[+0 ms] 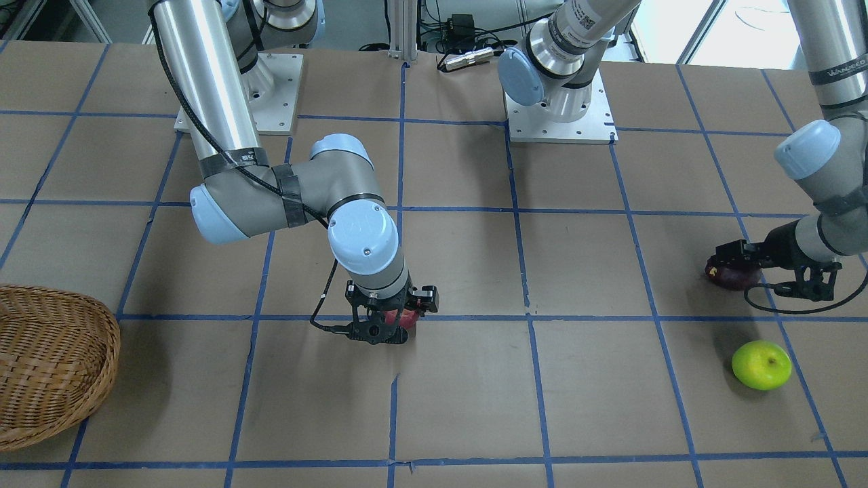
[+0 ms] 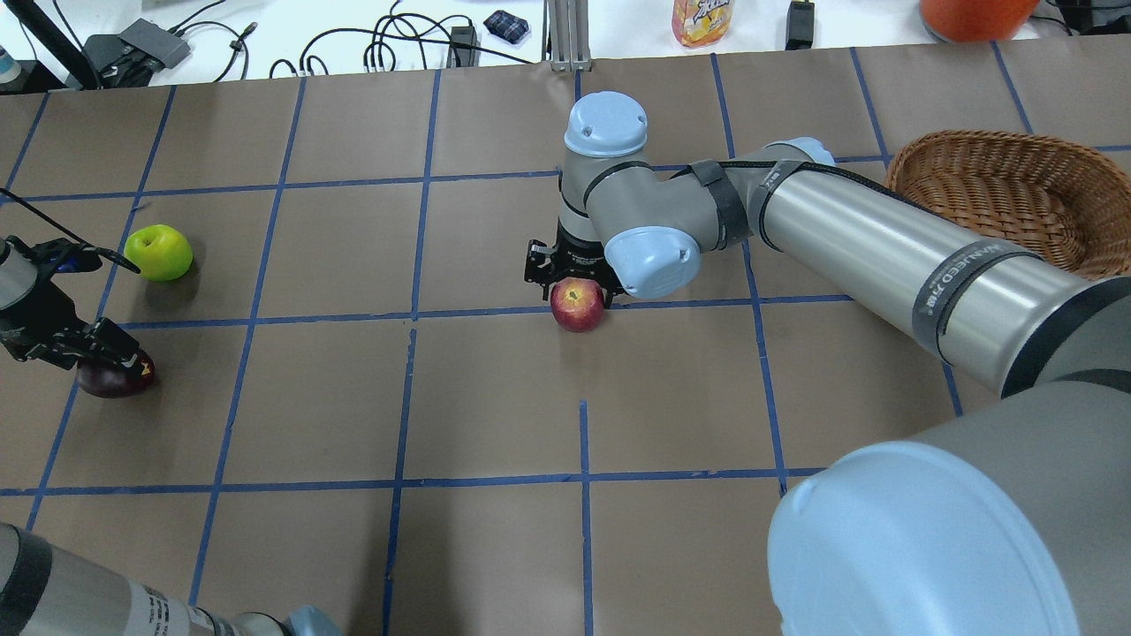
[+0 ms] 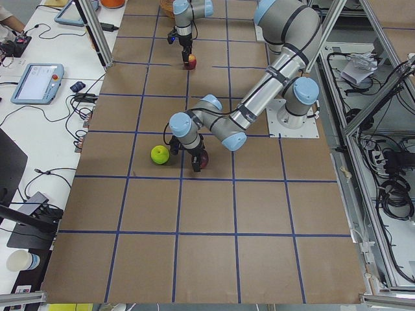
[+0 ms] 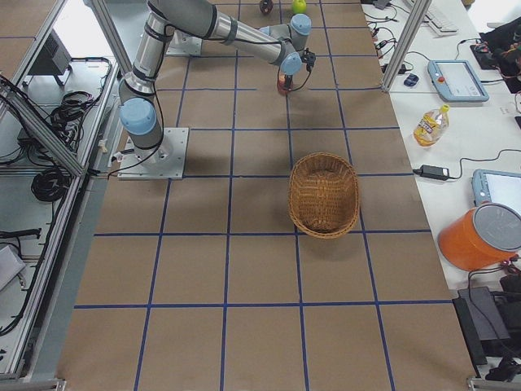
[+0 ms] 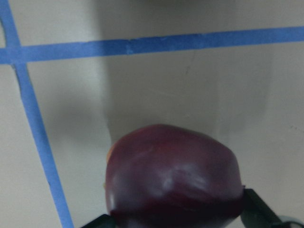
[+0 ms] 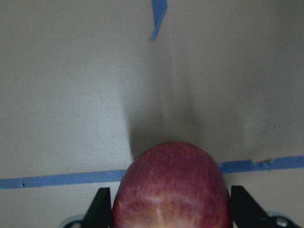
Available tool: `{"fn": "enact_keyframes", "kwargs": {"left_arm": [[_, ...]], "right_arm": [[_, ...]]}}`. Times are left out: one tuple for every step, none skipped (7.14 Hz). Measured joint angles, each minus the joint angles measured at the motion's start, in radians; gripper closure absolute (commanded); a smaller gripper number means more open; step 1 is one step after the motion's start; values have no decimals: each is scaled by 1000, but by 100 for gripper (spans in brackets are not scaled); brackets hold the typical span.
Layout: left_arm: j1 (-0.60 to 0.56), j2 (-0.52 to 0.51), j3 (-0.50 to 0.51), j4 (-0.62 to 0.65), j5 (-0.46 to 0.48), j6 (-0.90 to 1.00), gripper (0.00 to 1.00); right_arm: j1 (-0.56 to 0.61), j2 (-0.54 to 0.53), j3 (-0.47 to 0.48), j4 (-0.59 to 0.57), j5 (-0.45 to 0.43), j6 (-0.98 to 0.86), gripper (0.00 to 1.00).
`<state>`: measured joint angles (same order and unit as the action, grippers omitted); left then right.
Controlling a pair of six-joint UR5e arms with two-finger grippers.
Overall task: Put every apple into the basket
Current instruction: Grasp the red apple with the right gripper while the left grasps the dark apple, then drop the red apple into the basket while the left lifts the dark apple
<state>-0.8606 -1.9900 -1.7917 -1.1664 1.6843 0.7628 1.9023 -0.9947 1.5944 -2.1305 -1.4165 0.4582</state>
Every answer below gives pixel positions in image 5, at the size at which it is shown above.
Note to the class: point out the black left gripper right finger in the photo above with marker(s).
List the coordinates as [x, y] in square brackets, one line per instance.
[257, 214]

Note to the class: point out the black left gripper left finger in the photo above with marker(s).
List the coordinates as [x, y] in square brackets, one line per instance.
[103, 221]

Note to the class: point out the dark red apple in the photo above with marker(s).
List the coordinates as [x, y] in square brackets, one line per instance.
[162, 176]

